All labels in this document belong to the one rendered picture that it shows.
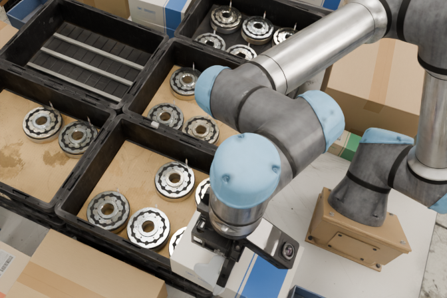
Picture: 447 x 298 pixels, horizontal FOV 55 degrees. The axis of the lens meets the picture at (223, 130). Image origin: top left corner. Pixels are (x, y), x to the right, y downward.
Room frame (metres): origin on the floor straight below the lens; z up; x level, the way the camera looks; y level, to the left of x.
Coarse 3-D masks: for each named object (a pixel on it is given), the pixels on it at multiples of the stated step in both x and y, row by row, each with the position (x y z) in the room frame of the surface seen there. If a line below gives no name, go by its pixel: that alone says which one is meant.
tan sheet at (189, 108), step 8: (168, 80) 0.79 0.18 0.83; (160, 88) 0.76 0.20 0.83; (168, 88) 0.76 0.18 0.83; (160, 96) 0.73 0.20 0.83; (168, 96) 0.73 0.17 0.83; (152, 104) 0.69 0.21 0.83; (176, 104) 0.71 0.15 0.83; (184, 104) 0.71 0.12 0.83; (192, 104) 0.71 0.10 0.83; (144, 112) 0.66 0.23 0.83; (184, 112) 0.68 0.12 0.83; (192, 112) 0.69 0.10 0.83; (200, 112) 0.69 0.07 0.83; (184, 120) 0.65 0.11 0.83; (216, 120) 0.67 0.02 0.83; (224, 128) 0.65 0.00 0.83; (232, 128) 0.65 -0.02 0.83; (224, 136) 0.62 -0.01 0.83; (216, 144) 0.59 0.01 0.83
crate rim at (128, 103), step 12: (168, 48) 0.83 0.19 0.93; (192, 48) 0.84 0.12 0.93; (204, 48) 0.85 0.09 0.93; (156, 60) 0.78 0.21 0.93; (228, 60) 0.81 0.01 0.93; (144, 84) 0.69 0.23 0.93; (132, 96) 0.64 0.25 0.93; (288, 96) 0.71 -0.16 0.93; (144, 120) 0.58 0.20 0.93; (180, 132) 0.55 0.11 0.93; (204, 144) 0.53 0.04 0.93
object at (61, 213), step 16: (112, 128) 0.54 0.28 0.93; (160, 128) 0.56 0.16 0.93; (192, 144) 0.52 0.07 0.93; (80, 176) 0.40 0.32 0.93; (64, 192) 0.35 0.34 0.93; (80, 224) 0.29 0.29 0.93; (112, 240) 0.26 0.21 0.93; (128, 240) 0.26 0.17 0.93; (144, 256) 0.24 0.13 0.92; (160, 256) 0.24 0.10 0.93
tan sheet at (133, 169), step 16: (128, 144) 0.55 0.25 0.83; (112, 160) 0.50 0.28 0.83; (128, 160) 0.51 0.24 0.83; (144, 160) 0.51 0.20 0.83; (160, 160) 0.52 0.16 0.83; (112, 176) 0.45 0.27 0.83; (128, 176) 0.46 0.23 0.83; (144, 176) 0.47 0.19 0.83; (208, 176) 0.49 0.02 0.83; (96, 192) 0.40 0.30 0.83; (128, 192) 0.42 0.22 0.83; (144, 192) 0.42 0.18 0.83; (192, 192) 0.44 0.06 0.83; (160, 208) 0.38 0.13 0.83; (176, 208) 0.39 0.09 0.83; (192, 208) 0.39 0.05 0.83; (176, 224) 0.35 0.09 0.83
